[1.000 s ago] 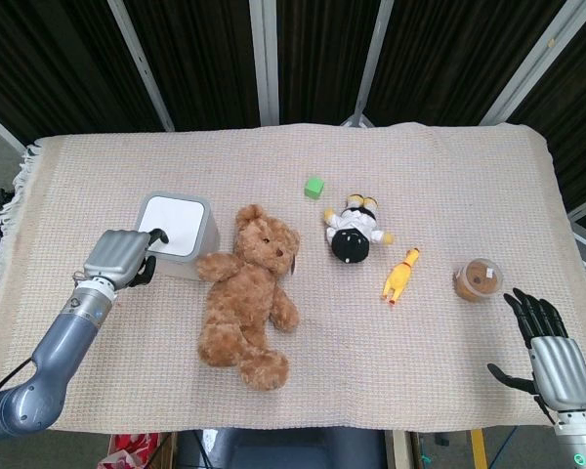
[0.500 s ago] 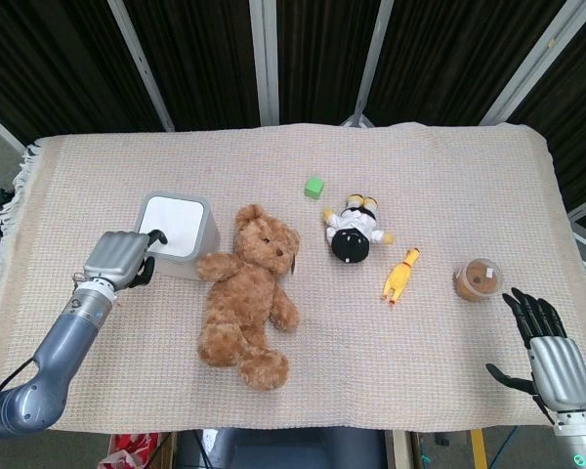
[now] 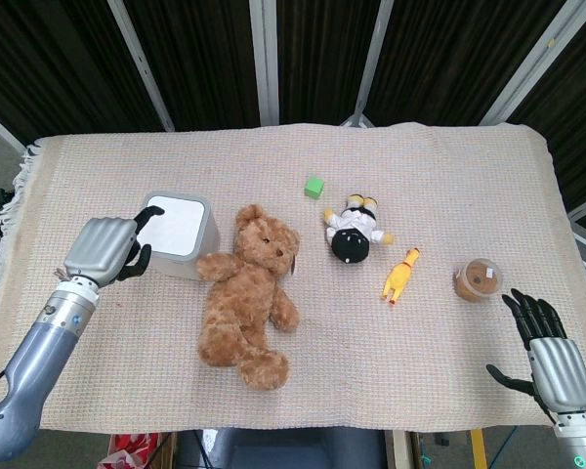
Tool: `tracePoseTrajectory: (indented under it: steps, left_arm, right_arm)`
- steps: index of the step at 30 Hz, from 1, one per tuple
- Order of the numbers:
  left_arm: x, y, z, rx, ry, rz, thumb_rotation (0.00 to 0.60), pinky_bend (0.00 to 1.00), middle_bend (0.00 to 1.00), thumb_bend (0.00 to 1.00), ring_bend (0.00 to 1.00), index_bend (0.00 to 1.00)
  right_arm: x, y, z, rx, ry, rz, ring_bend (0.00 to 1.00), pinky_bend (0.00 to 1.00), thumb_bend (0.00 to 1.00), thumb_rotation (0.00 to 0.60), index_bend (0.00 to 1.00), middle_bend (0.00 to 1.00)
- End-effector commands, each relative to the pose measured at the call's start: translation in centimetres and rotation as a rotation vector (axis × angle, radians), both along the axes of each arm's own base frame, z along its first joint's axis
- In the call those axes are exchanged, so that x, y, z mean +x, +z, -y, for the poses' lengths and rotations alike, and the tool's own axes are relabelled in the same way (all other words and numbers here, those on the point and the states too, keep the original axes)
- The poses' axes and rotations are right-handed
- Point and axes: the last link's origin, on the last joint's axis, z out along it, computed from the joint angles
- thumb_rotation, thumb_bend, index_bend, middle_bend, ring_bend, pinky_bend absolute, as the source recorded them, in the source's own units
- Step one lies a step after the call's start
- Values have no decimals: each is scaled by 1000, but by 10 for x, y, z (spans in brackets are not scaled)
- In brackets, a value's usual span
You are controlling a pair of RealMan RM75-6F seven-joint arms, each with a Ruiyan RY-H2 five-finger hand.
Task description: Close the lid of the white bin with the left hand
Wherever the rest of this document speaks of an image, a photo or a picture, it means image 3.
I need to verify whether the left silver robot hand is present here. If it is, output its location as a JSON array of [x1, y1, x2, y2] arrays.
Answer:
[[63, 205, 166, 288]]

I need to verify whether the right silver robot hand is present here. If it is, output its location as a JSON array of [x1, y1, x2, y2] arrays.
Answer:
[[485, 288, 586, 425]]

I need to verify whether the white square box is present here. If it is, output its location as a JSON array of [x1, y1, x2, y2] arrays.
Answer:
[[138, 191, 222, 282]]

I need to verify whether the dark robot base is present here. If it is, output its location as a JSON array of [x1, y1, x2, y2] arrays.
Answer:
[[176, 427, 388, 469]]

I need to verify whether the black-haired doll in white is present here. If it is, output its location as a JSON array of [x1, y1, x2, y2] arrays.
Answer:
[[322, 193, 396, 266]]

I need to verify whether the clear cup with brown snack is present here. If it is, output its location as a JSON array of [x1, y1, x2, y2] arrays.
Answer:
[[452, 257, 506, 303]]

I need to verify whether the brown teddy bear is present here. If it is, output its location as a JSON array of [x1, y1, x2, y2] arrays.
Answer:
[[194, 203, 302, 391]]

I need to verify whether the yellow rubber chicken toy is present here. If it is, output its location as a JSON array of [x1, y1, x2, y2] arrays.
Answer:
[[381, 246, 421, 307]]

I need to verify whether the beige waffle-weave table cloth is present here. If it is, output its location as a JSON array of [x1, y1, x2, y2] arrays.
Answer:
[[0, 121, 586, 433]]

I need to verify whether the red and white bag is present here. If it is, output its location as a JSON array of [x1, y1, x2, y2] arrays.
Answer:
[[107, 432, 163, 469]]

